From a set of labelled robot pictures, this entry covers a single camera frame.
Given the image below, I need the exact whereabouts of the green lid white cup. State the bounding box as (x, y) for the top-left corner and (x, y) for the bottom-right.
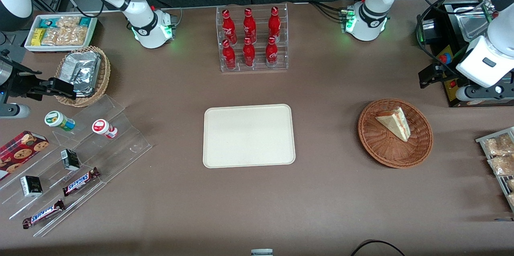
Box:
(44, 110), (76, 132)

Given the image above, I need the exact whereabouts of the red lid white cup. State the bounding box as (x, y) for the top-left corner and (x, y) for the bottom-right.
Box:
(92, 119), (118, 140)

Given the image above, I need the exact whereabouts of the yellow snack pack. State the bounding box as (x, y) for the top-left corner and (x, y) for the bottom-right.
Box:
(31, 28), (46, 47)

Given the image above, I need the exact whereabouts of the black hot food display case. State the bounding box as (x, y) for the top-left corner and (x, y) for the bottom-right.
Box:
(416, 0), (514, 108)

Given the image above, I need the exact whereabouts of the snickers chocolate bar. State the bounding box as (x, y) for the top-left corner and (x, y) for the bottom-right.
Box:
(62, 167), (101, 197)
(22, 199), (66, 230)

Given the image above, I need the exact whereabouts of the triangular sandwich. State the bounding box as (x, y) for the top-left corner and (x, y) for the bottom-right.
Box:
(375, 107), (412, 142)

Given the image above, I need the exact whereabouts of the clear bag of fried snack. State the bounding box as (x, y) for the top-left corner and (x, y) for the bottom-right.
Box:
(483, 133), (514, 157)
(487, 154), (514, 177)

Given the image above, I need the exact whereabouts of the light wicker basket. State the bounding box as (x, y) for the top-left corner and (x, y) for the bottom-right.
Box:
(54, 45), (111, 108)

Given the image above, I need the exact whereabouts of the clear bag of crackers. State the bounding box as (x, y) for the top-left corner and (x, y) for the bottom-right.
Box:
(42, 27), (65, 46)
(63, 26), (90, 46)

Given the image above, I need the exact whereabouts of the red cola bottle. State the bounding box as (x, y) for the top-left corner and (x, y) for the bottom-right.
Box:
(222, 39), (237, 70)
(222, 9), (238, 45)
(265, 36), (279, 68)
(242, 37), (256, 68)
(267, 6), (281, 42)
(243, 7), (257, 44)

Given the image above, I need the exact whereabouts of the clear acrylic bottle rack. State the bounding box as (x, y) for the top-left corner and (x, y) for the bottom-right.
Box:
(216, 3), (289, 73)

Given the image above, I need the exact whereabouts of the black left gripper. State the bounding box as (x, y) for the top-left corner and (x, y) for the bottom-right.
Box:
(418, 63), (514, 102)

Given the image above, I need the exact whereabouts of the cream plastic tray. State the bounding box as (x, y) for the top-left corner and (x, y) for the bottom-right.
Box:
(203, 104), (296, 169)

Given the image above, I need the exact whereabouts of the clear acrylic stepped stand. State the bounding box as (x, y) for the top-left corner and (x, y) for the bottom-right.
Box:
(0, 94), (153, 238)

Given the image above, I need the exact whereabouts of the grey snack tray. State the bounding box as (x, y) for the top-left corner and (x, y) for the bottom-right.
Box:
(475, 126), (514, 213)

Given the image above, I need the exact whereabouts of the black floor cable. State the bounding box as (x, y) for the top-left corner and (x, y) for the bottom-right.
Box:
(350, 240), (406, 256)

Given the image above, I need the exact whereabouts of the steel food pan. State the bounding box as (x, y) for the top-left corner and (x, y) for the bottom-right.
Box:
(457, 12), (494, 43)

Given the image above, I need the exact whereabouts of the silver foil packet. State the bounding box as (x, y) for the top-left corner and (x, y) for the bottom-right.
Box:
(60, 51), (102, 97)

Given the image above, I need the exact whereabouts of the small black carton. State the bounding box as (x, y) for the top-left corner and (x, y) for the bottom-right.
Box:
(60, 148), (81, 172)
(20, 175), (43, 198)

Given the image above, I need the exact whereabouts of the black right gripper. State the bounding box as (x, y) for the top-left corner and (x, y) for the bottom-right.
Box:
(0, 60), (77, 119)

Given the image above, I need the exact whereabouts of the red cookie box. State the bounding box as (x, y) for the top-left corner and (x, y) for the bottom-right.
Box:
(0, 130), (50, 181)

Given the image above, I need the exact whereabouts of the brown wicker basket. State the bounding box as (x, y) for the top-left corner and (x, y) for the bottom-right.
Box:
(357, 98), (434, 169)

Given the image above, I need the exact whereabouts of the white snack tray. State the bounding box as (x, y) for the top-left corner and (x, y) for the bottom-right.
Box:
(24, 13), (98, 53)

